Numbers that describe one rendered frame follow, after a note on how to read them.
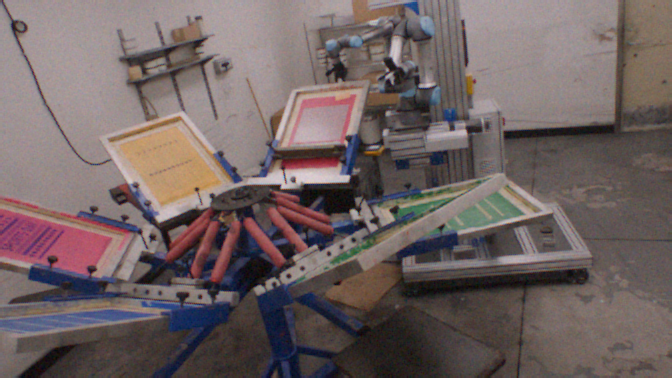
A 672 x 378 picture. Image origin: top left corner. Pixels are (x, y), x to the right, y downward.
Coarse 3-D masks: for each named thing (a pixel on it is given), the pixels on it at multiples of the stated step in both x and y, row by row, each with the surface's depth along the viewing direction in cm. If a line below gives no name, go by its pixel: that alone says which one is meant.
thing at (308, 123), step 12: (300, 108) 341; (312, 108) 337; (324, 108) 333; (300, 120) 334; (312, 120) 330; (300, 132) 328; (312, 132) 323; (288, 144) 325; (288, 168) 313; (300, 168) 309
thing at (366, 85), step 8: (368, 80) 327; (296, 88) 350; (304, 88) 347; (312, 88) 343; (320, 88) 340; (328, 88) 338; (336, 88) 337; (344, 88) 335; (352, 88) 333; (368, 88) 324; (296, 96) 348; (360, 96) 321; (368, 96) 323; (288, 104) 343; (360, 104) 317; (288, 112) 338; (360, 112) 313; (288, 120) 337; (360, 120) 310; (280, 128) 332; (360, 128) 310; (280, 136) 327; (280, 144) 327; (272, 160) 317; (272, 168) 317; (272, 176) 309; (280, 176) 306
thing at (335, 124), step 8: (352, 96) 329; (328, 104) 333; (336, 104) 331; (344, 104) 328; (352, 104) 325; (328, 112) 329; (336, 112) 326; (344, 112) 323; (328, 120) 324; (336, 120) 322; (344, 120) 319; (320, 128) 323; (328, 128) 320; (336, 128) 318; (344, 128) 315; (320, 136) 319; (328, 136) 316; (336, 136) 313; (344, 136) 311; (312, 160) 309; (320, 160) 307; (328, 160) 304; (336, 160) 302
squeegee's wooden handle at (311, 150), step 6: (330, 144) 296; (276, 150) 310; (282, 150) 309; (288, 150) 307; (294, 150) 306; (300, 150) 304; (306, 150) 303; (312, 150) 301; (318, 150) 300; (324, 150) 299; (330, 150) 297; (336, 150) 297; (282, 156) 314; (288, 156) 312; (294, 156) 311
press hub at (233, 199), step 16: (224, 192) 250; (240, 192) 238; (256, 192) 239; (224, 208) 230; (240, 208) 227; (240, 240) 244; (272, 240) 251; (240, 256) 245; (256, 256) 243; (256, 272) 246; (272, 320) 261; (272, 336) 265; (288, 336) 269; (272, 352) 273; (288, 352) 271
